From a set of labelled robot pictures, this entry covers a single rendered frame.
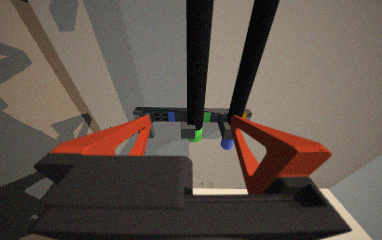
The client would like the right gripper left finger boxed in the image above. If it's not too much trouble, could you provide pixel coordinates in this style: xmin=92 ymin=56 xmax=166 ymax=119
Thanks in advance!
xmin=49 ymin=115 xmax=151 ymax=155

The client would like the dark grey wall rack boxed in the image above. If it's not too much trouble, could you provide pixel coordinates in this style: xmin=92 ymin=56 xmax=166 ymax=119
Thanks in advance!
xmin=133 ymin=107 xmax=252 ymax=140

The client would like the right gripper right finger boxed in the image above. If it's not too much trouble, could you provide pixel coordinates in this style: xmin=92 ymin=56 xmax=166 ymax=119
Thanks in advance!
xmin=230 ymin=115 xmax=332 ymax=194

